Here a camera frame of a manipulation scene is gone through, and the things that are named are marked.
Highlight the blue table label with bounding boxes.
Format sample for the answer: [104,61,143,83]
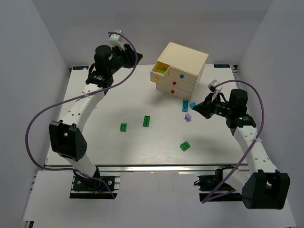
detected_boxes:
[213,64,230,68]
[72,66,89,70]

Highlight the green lego near front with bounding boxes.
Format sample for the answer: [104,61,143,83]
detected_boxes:
[180,141,190,151]

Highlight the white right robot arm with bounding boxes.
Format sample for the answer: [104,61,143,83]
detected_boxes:
[193,89,290,209]

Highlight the left blue table label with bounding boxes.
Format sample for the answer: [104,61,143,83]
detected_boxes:
[72,66,89,70]

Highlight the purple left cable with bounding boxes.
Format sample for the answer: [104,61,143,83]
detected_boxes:
[25,30,139,199]

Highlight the yellow-green lego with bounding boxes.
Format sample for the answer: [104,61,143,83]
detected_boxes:
[158,67,167,75]

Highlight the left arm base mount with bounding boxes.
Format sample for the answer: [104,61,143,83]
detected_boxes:
[69,172,120,200]

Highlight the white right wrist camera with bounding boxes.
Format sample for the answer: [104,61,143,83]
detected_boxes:
[208,80,223,102]

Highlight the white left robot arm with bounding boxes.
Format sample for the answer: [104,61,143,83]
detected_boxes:
[49,44,143,178]

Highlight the cream wooden drawer cabinet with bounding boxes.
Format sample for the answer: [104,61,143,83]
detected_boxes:
[150,42,209,101]

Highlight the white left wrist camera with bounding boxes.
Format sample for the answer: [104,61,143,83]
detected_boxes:
[108,30,125,50]

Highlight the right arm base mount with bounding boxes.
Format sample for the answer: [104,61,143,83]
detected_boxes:
[193,165,242,202]

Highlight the teal long lego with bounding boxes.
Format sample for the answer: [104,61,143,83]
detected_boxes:
[182,100,189,112]

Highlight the teal small lego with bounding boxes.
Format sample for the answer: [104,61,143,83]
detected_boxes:
[190,102,196,110]

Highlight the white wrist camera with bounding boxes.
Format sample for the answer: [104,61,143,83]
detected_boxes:
[208,80,223,102]
[108,30,125,50]

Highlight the dark green long lego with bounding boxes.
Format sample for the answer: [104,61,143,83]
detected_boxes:
[143,115,151,127]

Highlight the right blue table label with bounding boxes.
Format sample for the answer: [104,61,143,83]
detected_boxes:
[213,64,230,68]

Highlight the lilac lego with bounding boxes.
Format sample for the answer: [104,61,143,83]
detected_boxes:
[184,113,191,122]

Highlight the green square lego left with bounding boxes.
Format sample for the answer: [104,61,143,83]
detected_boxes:
[120,123,127,132]

